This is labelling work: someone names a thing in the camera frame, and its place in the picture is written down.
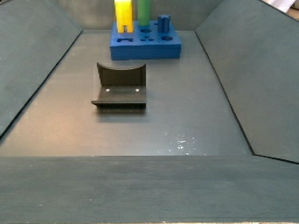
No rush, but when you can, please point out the blue foam fixture block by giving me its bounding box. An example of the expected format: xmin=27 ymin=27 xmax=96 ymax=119
xmin=110 ymin=20 xmax=183 ymax=60

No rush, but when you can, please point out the dark blue star peg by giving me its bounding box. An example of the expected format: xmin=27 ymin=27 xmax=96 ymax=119
xmin=158 ymin=14 xmax=171 ymax=33

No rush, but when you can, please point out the yellow rectangular block peg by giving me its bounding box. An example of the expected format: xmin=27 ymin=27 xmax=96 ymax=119
xmin=115 ymin=0 xmax=134 ymax=33

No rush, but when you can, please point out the green cylinder peg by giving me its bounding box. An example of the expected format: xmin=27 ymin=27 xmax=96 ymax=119
xmin=138 ymin=0 xmax=151 ymax=26

